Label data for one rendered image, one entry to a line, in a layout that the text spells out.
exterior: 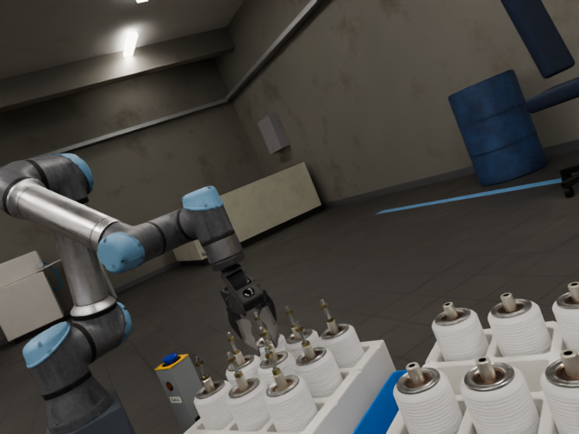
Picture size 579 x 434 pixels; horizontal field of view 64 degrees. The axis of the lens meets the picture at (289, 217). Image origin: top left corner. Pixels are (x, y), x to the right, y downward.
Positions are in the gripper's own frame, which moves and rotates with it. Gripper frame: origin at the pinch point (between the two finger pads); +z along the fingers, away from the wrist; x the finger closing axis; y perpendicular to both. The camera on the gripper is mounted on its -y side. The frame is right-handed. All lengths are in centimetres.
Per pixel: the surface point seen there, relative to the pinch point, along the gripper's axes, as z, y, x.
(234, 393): 9.2, 10.0, 9.2
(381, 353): 18.5, 10.4, -27.0
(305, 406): 13.6, -3.5, -2.1
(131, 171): -139, 712, -8
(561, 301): 9, -28, -49
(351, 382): 16.7, 1.5, -14.4
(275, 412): 12.4, -1.9, 3.9
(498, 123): -9, 181, -245
